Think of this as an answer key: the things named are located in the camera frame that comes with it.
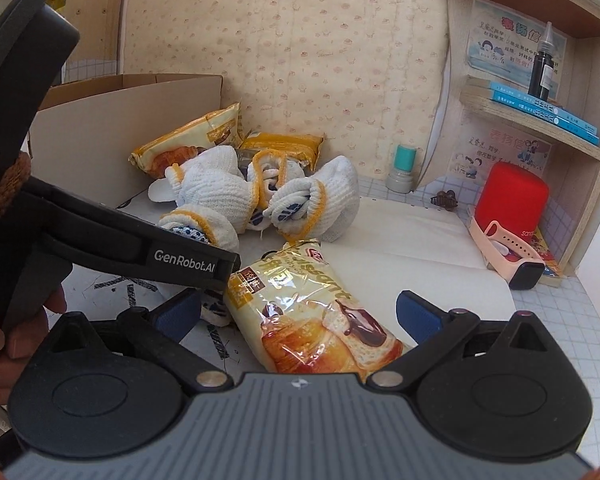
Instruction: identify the white glove roll front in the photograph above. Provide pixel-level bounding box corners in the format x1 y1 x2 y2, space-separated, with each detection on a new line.
157 204 239 252

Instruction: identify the white glove roll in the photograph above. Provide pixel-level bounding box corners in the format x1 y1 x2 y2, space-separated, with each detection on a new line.
157 204 239 252
263 155 361 243
164 145 259 234
247 148 306 231

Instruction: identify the croissant snack bag front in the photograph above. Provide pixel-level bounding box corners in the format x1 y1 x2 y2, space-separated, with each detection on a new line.
224 240 411 379

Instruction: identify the croissant snack bag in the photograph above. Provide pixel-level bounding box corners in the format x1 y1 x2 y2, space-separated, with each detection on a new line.
129 103 244 179
224 240 411 379

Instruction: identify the person's left hand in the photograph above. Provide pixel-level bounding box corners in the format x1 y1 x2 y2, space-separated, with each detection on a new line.
0 286 67 405

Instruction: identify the pink smart watch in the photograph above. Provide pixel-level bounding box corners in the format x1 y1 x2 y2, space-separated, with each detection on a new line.
469 218 545 290

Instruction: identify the open cardboard box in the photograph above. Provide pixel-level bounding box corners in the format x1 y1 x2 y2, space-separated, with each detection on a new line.
28 74 223 208

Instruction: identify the brown hair claw clip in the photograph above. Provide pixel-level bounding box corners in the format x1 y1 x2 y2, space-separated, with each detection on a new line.
430 190 458 211

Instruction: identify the teal capped stamp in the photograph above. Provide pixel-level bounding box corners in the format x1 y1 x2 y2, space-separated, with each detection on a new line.
386 144 416 194

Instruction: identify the red cylindrical speaker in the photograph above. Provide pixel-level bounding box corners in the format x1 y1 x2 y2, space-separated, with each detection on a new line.
475 162 550 242

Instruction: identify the white glove roll left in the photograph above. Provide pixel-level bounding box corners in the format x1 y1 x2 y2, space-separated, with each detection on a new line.
164 145 259 234

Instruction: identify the white glove roll right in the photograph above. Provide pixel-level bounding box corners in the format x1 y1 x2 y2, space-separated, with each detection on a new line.
263 155 361 243

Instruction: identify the white glove roll middle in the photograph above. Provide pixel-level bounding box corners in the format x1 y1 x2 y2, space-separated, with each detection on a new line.
247 148 306 231

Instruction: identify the croissant snack bag back left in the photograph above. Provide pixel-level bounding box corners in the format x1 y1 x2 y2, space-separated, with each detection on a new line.
129 103 244 179

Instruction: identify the orange snack bag back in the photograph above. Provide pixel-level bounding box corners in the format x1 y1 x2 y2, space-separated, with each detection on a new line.
238 131 325 172

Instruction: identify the blue book stack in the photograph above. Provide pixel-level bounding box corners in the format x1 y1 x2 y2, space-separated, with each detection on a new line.
464 78 600 146

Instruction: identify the dark dropper bottle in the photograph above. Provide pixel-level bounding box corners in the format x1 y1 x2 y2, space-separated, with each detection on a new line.
528 22 555 101

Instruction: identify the wooden desk shelf unit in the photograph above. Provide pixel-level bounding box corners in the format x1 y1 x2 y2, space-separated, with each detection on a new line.
420 0 600 272

